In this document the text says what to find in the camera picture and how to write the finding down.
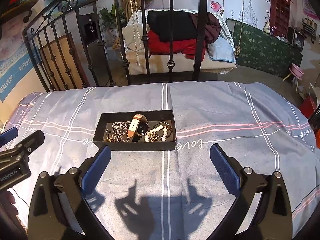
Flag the dark maroon garment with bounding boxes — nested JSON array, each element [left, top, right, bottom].
[[189, 12, 221, 44]]

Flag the white ceramic vase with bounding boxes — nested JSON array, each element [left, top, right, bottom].
[[263, 22, 271, 34]]

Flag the pink stool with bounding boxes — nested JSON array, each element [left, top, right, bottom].
[[283, 63, 304, 93]]

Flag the beige pillow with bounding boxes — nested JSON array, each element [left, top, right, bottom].
[[122, 24, 144, 51]]

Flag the tan strap wristwatch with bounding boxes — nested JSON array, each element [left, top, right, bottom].
[[127, 113, 149, 138]]

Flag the black folded garment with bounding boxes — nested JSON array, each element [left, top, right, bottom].
[[146, 11, 197, 42]]

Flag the light blue pillow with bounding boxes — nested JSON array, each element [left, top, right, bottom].
[[207, 37, 234, 63]]

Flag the blue wall poster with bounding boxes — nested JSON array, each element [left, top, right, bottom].
[[0, 44, 34, 102]]

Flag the black jewelry tray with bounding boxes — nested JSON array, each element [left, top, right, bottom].
[[93, 110, 176, 151]]

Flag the beige tassel rope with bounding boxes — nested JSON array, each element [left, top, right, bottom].
[[127, 0, 142, 67]]

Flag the green patterned cloth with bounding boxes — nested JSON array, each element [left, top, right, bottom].
[[227, 19, 303, 77]]

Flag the black iron bed frame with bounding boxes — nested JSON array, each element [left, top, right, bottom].
[[22, 0, 209, 93]]

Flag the red cabinet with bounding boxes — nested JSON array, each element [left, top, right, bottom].
[[270, 0, 290, 37]]

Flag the red blanket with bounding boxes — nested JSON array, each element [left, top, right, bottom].
[[148, 31, 196, 60]]

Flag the white pearl bracelet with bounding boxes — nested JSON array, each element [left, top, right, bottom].
[[144, 125, 169, 143]]

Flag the left hand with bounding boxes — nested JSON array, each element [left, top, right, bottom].
[[1, 190, 19, 222]]

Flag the silver chain necklace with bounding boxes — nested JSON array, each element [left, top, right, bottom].
[[102, 121, 132, 143]]

